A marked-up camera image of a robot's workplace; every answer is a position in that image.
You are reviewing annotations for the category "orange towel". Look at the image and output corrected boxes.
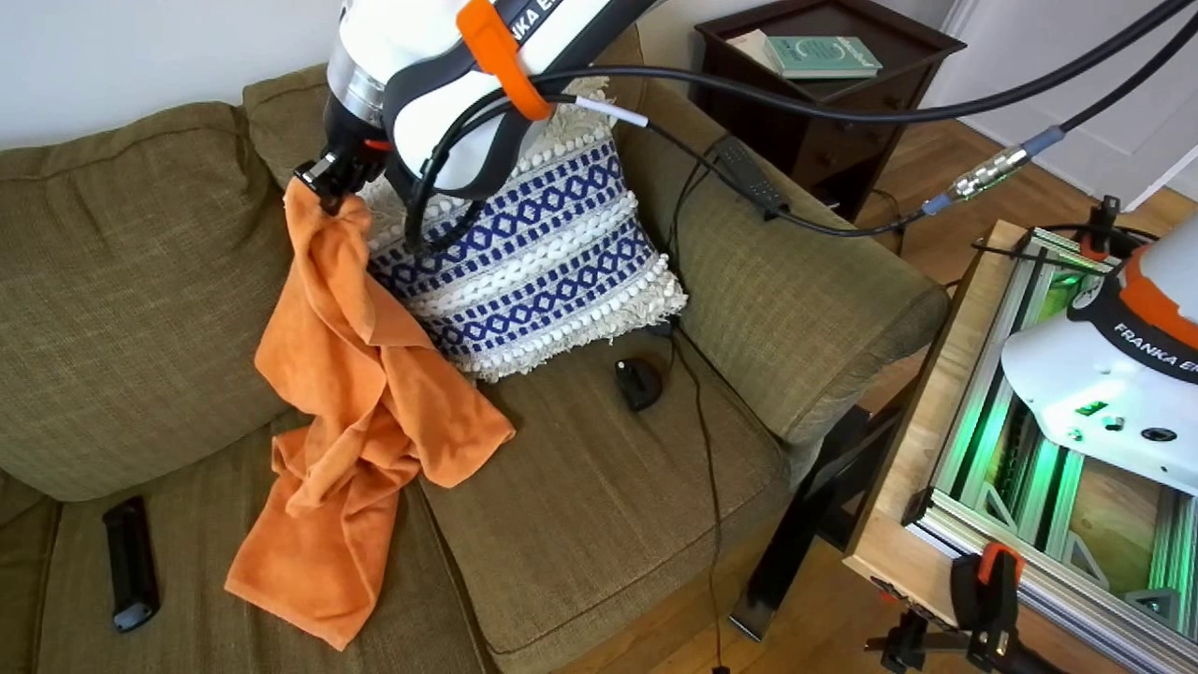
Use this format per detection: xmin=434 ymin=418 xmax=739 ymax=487
xmin=220 ymin=176 xmax=522 ymax=654

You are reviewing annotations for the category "olive green fabric sofa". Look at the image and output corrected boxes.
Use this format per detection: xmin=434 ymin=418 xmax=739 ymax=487
xmin=0 ymin=21 xmax=956 ymax=674

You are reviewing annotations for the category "long black remote control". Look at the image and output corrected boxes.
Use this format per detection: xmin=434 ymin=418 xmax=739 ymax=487
xmin=709 ymin=131 xmax=792 ymax=223

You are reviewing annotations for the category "thick black robot hose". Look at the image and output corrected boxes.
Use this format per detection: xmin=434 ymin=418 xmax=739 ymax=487
xmin=535 ymin=0 xmax=1198 ymax=127

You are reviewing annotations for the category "orange velcro strap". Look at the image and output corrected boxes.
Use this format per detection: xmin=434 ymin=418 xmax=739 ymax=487
xmin=453 ymin=0 xmax=553 ymax=127

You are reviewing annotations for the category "thin black power cable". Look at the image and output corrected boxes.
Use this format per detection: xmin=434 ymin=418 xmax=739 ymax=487
xmin=661 ymin=313 xmax=733 ymax=674

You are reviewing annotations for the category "wooden robot cart board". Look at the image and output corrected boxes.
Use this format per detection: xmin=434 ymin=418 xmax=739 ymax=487
xmin=842 ymin=217 xmax=1198 ymax=674

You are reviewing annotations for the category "black remote with grey end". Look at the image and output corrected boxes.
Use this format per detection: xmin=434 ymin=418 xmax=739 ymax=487
xmin=102 ymin=493 xmax=163 ymax=635

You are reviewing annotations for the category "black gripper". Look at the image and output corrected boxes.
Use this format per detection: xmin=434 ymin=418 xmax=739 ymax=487
xmin=295 ymin=122 xmax=399 ymax=217

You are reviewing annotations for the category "wide olive sofa back cushion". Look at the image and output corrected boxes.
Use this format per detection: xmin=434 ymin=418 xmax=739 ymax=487
xmin=0 ymin=102 xmax=381 ymax=504

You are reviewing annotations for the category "black cable with silver connector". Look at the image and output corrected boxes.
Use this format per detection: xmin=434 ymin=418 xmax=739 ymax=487
xmin=770 ymin=12 xmax=1198 ymax=241

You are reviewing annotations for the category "olive sofa seat cushion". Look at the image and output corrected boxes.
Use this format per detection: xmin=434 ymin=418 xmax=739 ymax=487
xmin=397 ymin=335 xmax=796 ymax=674
xmin=0 ymin=364 xmax=495 ymax=674

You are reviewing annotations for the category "white and blue throw pillow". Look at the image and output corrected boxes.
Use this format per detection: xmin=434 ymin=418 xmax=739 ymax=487
xmin=366 ymin=79 xmax=694 ymax=387

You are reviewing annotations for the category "dark wooden side table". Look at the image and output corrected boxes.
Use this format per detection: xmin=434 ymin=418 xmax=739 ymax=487
xmin=690 ymin=0 xmax=971 ymax=223

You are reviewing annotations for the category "black clamp handle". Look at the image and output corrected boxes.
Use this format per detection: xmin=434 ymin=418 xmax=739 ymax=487
xmin=864 ymin=608 xmax=935 ymax=674

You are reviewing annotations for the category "narrow olive sofa back cushion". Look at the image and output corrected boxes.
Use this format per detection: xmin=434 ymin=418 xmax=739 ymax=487
xmin=240 ymin=67 xmax=338 ymax=272

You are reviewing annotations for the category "aluminium profile frame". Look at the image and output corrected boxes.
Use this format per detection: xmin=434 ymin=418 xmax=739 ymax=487
xmin=904 ymin=227 xmax=1198 ymax=668

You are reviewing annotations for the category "green book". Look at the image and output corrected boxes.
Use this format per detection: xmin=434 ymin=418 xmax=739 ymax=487
xmin=760 ymin=35 xmax=886 ymax=82

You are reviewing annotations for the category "black and orange clamp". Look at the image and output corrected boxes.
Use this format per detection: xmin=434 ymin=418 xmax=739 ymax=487
xmin=946 ymin=540 xmax=1030 ymax=674

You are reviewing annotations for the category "white paper booklet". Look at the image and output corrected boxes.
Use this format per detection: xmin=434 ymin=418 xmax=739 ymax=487
xmin=728 ymin=27 xmax=787 ymax=76

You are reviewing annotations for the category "small black rounded device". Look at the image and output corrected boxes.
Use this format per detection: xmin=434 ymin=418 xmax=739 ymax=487
xmin=609 ymin=353 xmax=670 ymax=417

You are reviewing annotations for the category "small black clamp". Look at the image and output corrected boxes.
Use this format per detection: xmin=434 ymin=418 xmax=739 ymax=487
xmin=1041 ymin=193 xmax=1162 ymax=267

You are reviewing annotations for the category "black metal cart leg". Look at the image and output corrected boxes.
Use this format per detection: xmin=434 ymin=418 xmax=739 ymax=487
xmin=728 ymin=403 xmax=906 ymax=643

